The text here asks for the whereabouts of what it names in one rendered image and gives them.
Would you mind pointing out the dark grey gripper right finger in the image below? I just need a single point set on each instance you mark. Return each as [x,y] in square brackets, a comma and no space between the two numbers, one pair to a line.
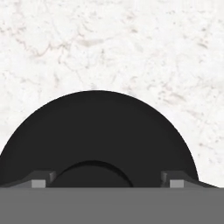
[176,179]

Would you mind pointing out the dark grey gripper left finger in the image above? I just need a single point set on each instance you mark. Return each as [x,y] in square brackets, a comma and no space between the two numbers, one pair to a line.
[38,179]

